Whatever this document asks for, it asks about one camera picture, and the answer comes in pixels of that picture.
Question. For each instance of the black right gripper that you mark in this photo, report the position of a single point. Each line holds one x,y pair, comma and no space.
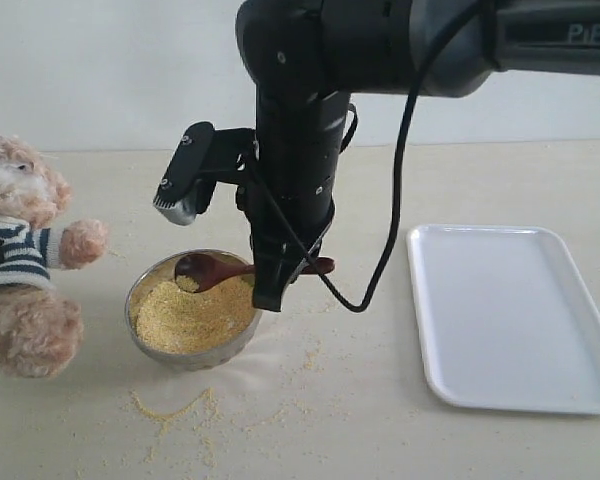
298,147

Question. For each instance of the dark red wooden spoon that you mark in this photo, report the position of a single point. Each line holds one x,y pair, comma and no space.
201,271

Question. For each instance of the beige teddy bear striped sweater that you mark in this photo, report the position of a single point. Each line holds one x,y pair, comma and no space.
41,330

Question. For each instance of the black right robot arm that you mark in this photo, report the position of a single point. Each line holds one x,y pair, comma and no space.
307,58

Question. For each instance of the stainless steel bowl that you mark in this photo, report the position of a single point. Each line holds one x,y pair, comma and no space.
156,273

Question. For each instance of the yellow millet grains in bowl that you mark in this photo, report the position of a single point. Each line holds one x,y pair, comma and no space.
173,321

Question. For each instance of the white plastic tray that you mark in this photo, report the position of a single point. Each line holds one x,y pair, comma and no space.
505,319

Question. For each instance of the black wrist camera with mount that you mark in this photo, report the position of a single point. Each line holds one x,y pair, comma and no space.
204,157

